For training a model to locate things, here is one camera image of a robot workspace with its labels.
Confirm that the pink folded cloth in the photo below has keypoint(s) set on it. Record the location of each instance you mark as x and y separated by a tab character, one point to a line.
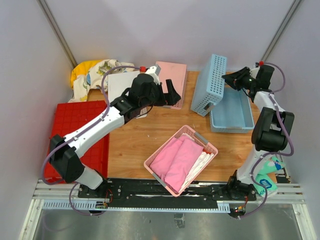
165	163

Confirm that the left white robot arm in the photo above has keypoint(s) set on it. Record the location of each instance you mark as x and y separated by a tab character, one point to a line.
66	152

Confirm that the patterned cream cloth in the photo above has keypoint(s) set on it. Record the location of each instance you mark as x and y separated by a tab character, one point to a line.
93	79

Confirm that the white folded cloth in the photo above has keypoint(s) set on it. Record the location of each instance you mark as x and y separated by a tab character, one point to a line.
197	153

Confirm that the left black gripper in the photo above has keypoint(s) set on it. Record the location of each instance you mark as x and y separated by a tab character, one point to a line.
171	97

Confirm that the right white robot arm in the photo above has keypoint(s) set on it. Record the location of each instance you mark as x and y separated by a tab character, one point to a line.
270	136

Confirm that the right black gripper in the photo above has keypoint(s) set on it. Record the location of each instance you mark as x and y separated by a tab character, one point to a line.
234	79

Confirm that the yellow cloth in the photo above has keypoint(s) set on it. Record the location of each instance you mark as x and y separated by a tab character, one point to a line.
82	69

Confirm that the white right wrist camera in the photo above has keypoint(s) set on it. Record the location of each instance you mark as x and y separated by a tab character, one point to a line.
254	72

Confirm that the light blue perforated basket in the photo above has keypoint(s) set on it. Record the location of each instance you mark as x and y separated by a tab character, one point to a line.
209	87

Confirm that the large red plastic container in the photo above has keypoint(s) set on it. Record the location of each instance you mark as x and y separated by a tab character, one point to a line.
69	117

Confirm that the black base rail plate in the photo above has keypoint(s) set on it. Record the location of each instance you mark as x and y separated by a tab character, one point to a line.
130	192

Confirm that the white perforated basket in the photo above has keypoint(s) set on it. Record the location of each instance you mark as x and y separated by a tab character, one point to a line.
118	82

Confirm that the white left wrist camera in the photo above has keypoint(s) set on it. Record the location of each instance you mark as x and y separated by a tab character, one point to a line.
154	71

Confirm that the grey slotted cable duct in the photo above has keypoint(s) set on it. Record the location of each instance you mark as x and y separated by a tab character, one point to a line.
91	205

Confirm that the teal patterned cloth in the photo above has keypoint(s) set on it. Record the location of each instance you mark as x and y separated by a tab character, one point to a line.
272	165

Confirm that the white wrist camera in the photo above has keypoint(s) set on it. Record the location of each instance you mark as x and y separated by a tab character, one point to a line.
154	71
254	72

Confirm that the pink perforated basket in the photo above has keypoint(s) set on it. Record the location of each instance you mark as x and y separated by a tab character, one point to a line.
178	74

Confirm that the pink basket with cloths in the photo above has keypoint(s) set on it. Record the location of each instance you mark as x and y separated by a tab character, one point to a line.
184	129

